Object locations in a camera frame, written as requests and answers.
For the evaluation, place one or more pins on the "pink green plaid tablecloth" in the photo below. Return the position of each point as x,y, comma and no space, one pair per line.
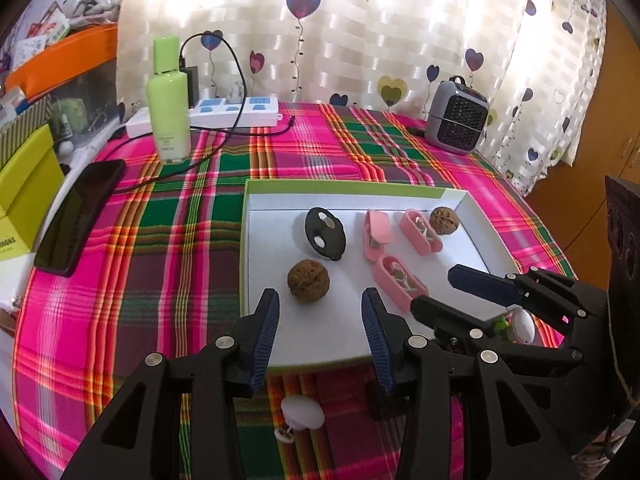
175,260

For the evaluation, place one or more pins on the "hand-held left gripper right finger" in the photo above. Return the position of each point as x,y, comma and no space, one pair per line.
380,340

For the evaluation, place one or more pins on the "orange tray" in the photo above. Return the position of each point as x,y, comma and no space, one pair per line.
65,52

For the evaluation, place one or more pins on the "heart print curtain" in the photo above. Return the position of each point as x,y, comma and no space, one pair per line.
375,35

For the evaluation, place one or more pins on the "white power strip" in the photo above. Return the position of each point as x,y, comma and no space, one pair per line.
240,110

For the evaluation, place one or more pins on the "black charger adapter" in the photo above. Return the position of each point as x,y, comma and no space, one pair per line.
192,85

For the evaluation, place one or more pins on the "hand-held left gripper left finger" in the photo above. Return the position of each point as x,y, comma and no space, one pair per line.
265,340

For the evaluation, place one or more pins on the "lime green box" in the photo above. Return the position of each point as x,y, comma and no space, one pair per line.
25,185

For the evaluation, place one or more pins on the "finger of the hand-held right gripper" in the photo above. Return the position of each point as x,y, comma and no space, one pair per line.
480,282
450,312

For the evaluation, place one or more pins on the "green white cardboard box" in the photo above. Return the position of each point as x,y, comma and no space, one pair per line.
280,240

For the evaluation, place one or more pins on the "black oval disc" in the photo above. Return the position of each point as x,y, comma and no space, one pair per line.
324,232

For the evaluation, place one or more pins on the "dark printed cloth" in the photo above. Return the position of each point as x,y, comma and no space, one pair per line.
622,230

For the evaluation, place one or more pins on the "black smartphone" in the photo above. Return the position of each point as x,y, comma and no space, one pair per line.
75,220

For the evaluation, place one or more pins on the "chevron patterned box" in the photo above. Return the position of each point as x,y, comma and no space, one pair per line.
25,117

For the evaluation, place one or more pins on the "pink plastic clip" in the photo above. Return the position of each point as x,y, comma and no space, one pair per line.
376,232
402,282
420,230

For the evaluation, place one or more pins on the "grey small heater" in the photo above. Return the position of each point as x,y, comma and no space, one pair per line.
465,105

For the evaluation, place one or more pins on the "green lotion bottle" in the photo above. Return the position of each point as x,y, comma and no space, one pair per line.
167,110

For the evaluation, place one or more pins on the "white mushroom knob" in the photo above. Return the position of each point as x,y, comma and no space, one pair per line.
300,410

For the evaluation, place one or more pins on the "wooden cabinet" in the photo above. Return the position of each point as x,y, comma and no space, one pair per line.
590,200

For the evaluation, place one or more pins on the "brown walnut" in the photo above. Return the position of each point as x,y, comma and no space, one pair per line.
307,280
444,220

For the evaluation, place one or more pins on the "green white round stand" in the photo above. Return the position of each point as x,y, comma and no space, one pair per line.
522,327

